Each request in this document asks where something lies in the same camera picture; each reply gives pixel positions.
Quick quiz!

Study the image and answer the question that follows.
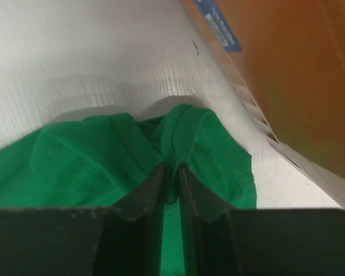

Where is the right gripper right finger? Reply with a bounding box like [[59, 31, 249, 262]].
[[179, 166, 345, 275]]

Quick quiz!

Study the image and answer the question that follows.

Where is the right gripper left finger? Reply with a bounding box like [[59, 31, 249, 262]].
[[0, 164, 166, 275]]

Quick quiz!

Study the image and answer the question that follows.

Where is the green t-shirt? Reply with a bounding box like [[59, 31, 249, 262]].
[[0, 104, 257, 275]]

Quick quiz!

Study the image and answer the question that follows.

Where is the orange plastic basket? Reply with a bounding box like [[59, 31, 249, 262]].
[[179, 0, 345, 193]]

